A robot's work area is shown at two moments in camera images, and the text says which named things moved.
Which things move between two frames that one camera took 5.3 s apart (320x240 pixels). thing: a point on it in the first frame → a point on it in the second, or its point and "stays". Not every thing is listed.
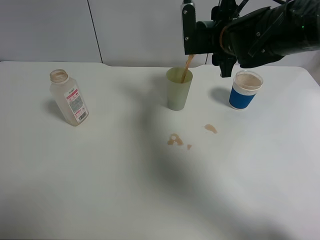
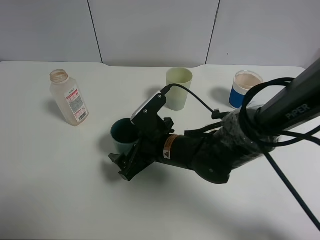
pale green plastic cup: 177,92 stays
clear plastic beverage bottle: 68,97 stays
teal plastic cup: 209,24 → 125,134
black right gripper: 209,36 → 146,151
